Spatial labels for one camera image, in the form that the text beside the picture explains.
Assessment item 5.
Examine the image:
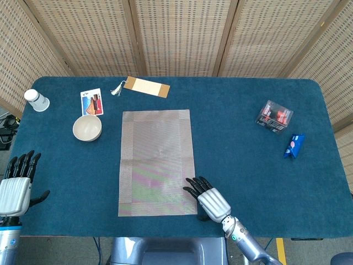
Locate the beige ribbed bowl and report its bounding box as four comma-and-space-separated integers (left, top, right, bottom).
72, 114, 103, 142

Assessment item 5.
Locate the woven wooden folding screen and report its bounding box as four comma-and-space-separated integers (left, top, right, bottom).
0, 0, 353, 194

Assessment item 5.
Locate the blue snack packet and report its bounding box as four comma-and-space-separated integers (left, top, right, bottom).
283, 133, 306, 160

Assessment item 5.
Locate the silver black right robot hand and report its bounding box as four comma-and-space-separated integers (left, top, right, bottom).
183, 176, 232, 223

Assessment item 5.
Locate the silver woven placemat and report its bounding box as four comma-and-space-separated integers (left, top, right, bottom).
117, 109, 199, 218

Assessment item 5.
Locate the clear box of black-red clips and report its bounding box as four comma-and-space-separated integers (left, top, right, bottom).
255, 99, 294, 135

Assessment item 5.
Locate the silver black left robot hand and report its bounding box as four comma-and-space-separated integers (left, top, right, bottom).
0, 150, 51, 218

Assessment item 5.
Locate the brown cream bookmark with tassel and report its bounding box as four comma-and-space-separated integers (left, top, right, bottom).
110, 76, 171, 99

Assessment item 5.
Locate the white paper cup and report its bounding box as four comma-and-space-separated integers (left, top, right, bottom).
23, 88, 51, 113

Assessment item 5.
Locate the blue-grey robot torso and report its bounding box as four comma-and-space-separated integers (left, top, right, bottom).
109, 236, 231, 265

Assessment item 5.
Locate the colourful picture card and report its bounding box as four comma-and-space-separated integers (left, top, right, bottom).
80, 88, 104, 116

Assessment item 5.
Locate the black equipment on floor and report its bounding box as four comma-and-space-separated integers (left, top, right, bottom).
0, 114, 20, 151

